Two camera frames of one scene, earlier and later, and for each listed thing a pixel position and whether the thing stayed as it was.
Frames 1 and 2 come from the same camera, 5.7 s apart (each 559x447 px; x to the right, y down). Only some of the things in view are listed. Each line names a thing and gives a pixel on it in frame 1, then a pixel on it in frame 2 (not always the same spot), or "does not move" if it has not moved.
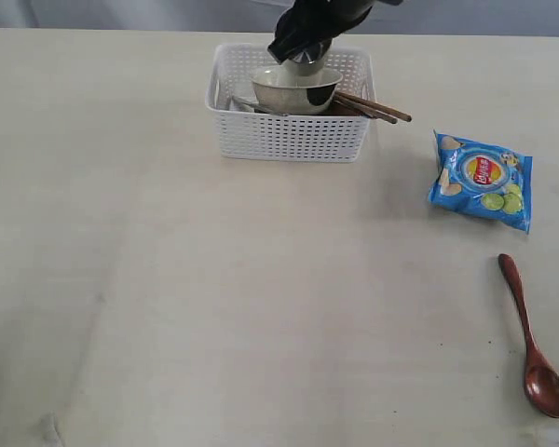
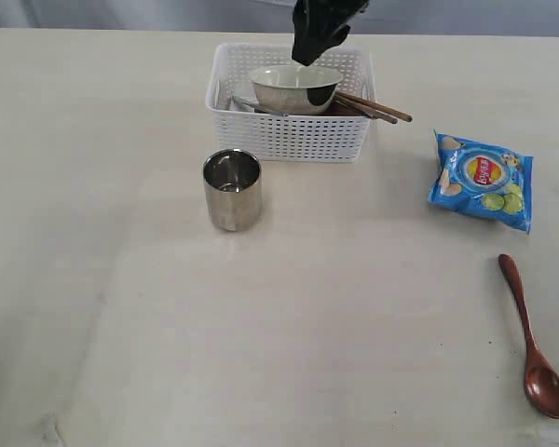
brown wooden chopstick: [383, 109] does not move
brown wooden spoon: [545, 386] does not move
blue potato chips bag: [483, 181] does not move
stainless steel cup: [304, 69] → [234, 188]
